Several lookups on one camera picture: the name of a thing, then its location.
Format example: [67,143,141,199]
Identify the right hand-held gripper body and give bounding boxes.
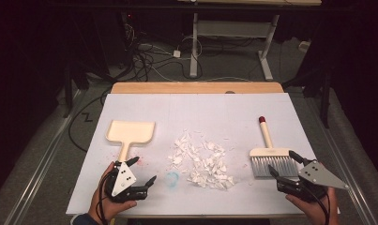
[276,159,350,203]

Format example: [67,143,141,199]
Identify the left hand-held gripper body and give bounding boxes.
[104,160,149,203]

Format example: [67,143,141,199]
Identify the cream hand brush grey bristles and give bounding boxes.
[249,115,300,178]

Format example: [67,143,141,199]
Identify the pile of white paper scraps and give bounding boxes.
[167,128,236,191]

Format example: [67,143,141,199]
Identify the person's left hand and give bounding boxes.
[87,161,138,224]

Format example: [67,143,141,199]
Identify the person's right hand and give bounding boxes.
[284,187,340,225]

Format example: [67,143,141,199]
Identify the cream plastic dustpan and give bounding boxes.
[105,119,157,163]

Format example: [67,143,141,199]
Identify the white board sheet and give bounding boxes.
[66,93,340,217]

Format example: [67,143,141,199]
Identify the black stand leg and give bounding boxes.
[62,62,74,119]

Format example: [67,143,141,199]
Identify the wooden table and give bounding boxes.
[110,82,307,219]

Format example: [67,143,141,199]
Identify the right hand-held gripper black cable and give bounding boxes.
[307,186,331,225]

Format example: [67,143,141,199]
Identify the hand-held gripper black cable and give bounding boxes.
[307,186,331,225]
[97,172,115,225]

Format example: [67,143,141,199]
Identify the silver floor rail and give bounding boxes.
[7,89,83,225]
[303,93,378,225]

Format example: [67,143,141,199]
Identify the left hand-held gripper black cable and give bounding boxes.
[97,172,115,225]

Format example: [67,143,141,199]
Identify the long black floor cable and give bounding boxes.
[68,89,112,154]

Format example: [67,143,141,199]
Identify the tangle of black cables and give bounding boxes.
[122,22,204,83]

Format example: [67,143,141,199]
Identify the white metal desk frame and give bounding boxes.
[176,0,323,82]

